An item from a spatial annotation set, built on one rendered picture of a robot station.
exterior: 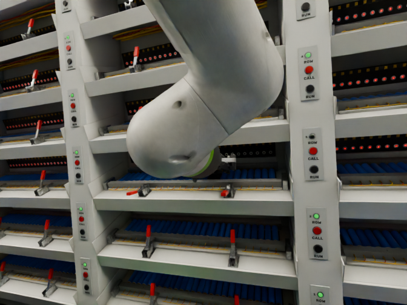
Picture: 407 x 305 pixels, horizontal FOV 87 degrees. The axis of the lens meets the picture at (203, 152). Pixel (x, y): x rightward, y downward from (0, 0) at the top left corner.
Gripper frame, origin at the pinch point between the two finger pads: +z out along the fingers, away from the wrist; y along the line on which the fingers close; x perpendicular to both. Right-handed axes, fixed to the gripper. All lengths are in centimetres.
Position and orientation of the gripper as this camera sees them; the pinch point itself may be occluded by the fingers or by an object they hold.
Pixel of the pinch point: (220, 167)
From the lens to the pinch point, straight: 63.3
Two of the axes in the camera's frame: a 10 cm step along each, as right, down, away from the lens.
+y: -9.6, 0.6, 2.8
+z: 2.9, 1.9, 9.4
